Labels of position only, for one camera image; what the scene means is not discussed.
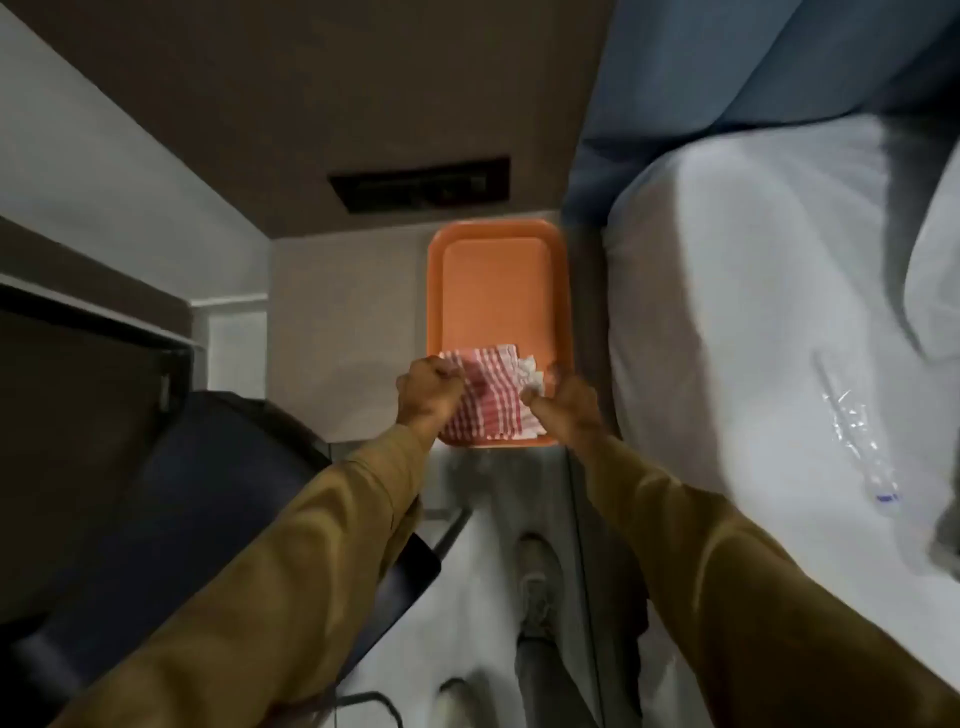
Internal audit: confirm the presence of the clear plastic bottle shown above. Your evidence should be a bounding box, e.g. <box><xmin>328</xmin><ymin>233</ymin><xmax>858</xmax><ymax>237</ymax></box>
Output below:
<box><xmin>813</xmin><ymin>351</ymin><xmax>906</xmax><ymax>520</ymax></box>

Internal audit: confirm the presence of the person's right leg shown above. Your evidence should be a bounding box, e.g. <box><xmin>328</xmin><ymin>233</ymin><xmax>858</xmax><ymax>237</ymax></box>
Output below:
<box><xmin>513</xmin><ymin>633</ymin><xmax>603</xmax><ymax>728</ymax></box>

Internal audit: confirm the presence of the person's shoe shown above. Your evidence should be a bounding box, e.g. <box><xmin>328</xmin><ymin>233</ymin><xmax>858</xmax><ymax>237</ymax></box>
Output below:
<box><xmin>433</xmin><ymin>678</ymin><xmax>483</xmax><ymax>728</ymax></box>
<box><xmin>514</xmin><ymin>533</ymin><xmax>565</xmax><ymax>641</ymax></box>

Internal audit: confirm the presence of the person's left shoe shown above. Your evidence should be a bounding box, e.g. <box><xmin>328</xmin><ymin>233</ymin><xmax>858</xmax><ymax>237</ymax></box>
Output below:
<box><xmin>433</xmin><ymin>678</ymin><xmax>483</xmax><ymax>728</ymax></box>

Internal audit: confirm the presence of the black office chair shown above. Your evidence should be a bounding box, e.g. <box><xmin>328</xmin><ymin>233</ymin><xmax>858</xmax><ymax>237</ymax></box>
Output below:
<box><xmin>0</xmin><ymin>390</ymin><xmax>474</xmax><ymax>728</ymax></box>

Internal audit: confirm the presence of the bed with white sheet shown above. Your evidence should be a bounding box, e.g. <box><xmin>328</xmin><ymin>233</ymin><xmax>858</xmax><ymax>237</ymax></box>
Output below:
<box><xmin>602</xmin><ymin>112</ymin><xmax>960</xmax><ymax>728</ymax></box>

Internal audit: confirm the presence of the beige nightstand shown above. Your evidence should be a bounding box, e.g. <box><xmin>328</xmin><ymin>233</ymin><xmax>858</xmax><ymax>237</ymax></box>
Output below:
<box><xmin>267</xmin><ymin>216</ymin><xmax>610</xmax><ymax>445</ymax></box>

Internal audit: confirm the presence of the white pillow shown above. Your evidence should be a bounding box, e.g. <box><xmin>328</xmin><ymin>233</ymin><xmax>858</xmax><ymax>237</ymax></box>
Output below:
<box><xmin>900</xmin><ymin>171</ymin><xmax>960</xmax><ymax>363</ymax></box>

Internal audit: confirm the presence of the person's right shoe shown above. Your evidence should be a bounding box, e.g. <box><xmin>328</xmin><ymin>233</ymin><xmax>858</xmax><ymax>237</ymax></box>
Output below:
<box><xmin>514</xmin><ymin>533</ymin><xmax>565</xmax><ymax>641</ymax></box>

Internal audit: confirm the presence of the person's left hand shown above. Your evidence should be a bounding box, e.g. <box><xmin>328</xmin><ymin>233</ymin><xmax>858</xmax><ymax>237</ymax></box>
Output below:
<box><xmin>395</xmin><ymin>356</ymin><xmax>468</xmax><ymax>445</ymax></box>

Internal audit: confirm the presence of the red white checked cloth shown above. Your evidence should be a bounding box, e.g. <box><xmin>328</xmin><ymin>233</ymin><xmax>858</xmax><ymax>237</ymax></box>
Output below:
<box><xmin>437</xmin><ymin>343</ymin><xmax>558</xmax><ymax>444</ymax></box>

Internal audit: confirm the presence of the person's right hand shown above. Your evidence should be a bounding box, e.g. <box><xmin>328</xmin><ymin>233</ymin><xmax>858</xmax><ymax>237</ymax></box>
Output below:
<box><xmin>519</xmin><ymin>365</ymin><xmax>606</xmax><ymax>453</ymax></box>

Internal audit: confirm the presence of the black wall socket panel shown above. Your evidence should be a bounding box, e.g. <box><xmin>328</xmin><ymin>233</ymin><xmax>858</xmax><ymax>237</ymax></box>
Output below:
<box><xmin>327</xmin><ymin>156</ymin><xmax>512</xmax><ymax>216</ymax></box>

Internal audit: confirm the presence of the person's right forearm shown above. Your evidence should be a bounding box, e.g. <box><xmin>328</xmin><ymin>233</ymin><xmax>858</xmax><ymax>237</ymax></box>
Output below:
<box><xmin>579</xmin><ymin>433</ymin><xmax>960</xmax><ymax>728</ymax></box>

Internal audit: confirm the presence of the orange plastic tray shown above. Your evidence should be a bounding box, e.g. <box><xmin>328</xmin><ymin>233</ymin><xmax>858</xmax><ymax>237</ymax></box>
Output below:
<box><xmin>426</xmin><ymin>219</ymin><xmax>574</xmax><ymax>450</ymax></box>

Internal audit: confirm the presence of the person's left forearm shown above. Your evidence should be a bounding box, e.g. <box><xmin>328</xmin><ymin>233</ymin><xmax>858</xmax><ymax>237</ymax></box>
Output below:
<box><xmin>51</xmin><ymin>423</ymin><xmax>438</xmax><ymax>728</ymax></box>

